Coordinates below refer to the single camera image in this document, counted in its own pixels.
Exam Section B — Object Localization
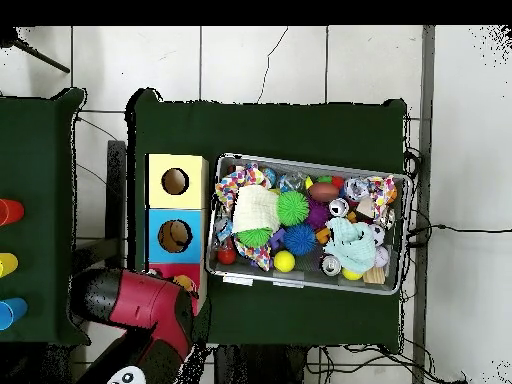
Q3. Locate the clear mesh bin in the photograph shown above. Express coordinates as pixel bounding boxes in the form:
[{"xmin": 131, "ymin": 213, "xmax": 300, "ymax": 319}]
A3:
[{"xmin": 205, "ymin": 153, "xmax": 413, "ymax": 296}]

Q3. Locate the brown football toy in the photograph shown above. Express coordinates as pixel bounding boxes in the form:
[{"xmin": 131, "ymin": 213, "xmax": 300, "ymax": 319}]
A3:
[{"xmin": 308, "ymin": 181, "xmax": 342, "ymax": 205}]

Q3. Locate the colourful polka dot fabric toy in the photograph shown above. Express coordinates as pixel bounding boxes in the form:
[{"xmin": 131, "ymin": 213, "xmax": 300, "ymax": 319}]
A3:
[{"xmin": 367, "ymin": 175, "xmax": 399, "ymax": 213}]

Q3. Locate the yellow plastic cup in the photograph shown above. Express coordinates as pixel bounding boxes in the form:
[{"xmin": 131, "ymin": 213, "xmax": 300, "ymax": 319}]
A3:
[{"xmin": 0, "ymin": 252, "xmax": 19, "ymax": 279}]

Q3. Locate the red plastic cup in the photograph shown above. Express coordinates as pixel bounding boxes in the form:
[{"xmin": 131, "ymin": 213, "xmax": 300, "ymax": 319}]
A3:
[{"xmin": 0, "ymin": 198, "xmax": 25, "ymax": 227}]

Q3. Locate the black red drink can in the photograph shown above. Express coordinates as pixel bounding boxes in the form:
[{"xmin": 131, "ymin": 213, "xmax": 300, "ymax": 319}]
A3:
[{"xmin": 320, "ymin": 255, "xmax": 344, "ymax": 278}]

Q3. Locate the silver drink can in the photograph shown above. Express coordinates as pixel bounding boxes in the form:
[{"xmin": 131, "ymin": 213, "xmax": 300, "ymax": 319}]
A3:
[{"xmin": 328, "ymin": 197, "xmax": 351, "ymax": 219}]

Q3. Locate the small peach animal toy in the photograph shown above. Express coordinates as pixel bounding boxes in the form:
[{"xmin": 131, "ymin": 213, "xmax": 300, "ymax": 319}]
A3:
[{"xmin": 171, "ymin": 274, "xmax": 197, "ymax": 293}]

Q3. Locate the mint green waffle cloth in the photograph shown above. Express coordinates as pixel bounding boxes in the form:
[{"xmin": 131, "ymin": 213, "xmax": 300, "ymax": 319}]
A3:
[{"xmin": 323, "ymin": 216, "xmax": 378, "ymax": 276}]

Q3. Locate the clear plastic ball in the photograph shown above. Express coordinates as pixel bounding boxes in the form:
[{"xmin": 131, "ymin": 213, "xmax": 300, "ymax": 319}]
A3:
[{"xmin": 343, "ymin": 176, "xmax": 371, "ymax": 202}]

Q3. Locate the pale wooden cube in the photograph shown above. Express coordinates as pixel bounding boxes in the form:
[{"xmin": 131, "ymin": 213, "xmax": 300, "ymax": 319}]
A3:
[{"xmin": 362, "ymin": 266, "xmax": 387, "ymax": 286}]

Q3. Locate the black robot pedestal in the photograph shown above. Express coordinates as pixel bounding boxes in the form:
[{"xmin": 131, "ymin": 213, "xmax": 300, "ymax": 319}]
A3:
[{"xmin": 211, "ymin": 343, "xmax": 309, "ymax": 384}]

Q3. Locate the red ball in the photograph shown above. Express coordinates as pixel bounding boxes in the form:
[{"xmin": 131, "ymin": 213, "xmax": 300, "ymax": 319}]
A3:
[{"xmin": 216, "ymin": 246, "xmax": 238, "ymax": 267}]

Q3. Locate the colourful patchwork fabric toy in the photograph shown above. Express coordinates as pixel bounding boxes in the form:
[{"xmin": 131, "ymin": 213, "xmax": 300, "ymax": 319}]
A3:
[{"xmin": 213, "ymin": 162, "xmax": 273, "ymax": 273}]

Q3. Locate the purple spiky ball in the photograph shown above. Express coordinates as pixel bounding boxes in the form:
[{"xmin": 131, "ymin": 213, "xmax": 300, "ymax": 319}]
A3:
[{"xmin": 307, "ymin": 199, "xmax": 333, "ymax": 233}]

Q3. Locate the large green fuzzy ball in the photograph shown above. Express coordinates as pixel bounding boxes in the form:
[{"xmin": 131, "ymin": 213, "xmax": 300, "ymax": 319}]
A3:
[{"xmin": 276, "ymin": 191, "xmax": 311, "ymax": 228}]

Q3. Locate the blue plastic cup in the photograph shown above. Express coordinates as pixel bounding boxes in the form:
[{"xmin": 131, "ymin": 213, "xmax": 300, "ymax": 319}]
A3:
[{"xmin": 0, "ymin": 297, "xmax": 29, "ymax": 331}]

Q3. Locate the black equipment stand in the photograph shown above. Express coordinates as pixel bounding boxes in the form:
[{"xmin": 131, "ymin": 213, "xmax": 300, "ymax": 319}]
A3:
[{"xmin": 70, "ymin": 139, "xmax": 129, "ymax": 273}]

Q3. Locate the white baseball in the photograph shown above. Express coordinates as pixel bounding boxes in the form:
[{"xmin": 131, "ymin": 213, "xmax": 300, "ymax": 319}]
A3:
[{"xmin": 374, "ymin": 245, "xmax": 392, "ymax": 269}]

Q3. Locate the wooden box with three holes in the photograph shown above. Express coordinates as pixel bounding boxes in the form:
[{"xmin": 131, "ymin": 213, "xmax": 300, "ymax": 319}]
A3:
[{"xmin": 144, "ymin": 153, "xmax": 211, "ymax": 315}]

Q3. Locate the blue fuzzy ball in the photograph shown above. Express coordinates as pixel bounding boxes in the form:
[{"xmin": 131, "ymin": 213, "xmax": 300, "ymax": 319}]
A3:
[{"xmin": 284, "ymin": 223, "xmax": 319, "ymax": 257}]

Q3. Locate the cream yellow waffle cloth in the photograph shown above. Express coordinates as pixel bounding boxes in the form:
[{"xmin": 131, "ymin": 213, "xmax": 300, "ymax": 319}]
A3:
[{"xmin": 231, "ymin": 184, "xmax": 281, "ymax": 233}]

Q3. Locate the green spiky ball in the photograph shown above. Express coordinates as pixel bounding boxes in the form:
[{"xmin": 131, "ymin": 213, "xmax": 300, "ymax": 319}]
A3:
[{"xmin": 236, "ymin": 227, "xmax": 274, "ymax": 249}]

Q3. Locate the black tripod leg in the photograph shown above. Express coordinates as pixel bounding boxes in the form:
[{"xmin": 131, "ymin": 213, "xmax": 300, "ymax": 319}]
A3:
[{"xmin": 0, "ymin": 27, "xmax": 72, "ymax": 75}]

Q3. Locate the dark green table cloth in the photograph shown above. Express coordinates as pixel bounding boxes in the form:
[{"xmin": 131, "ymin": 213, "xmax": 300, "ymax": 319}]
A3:
[
  {"xmin": 0, "ymin": 87, "xmax": 88, "ymax": 345},
  {"xmin": 127, "ymin": 87, "xmax": 409, "ymax": 352}
]

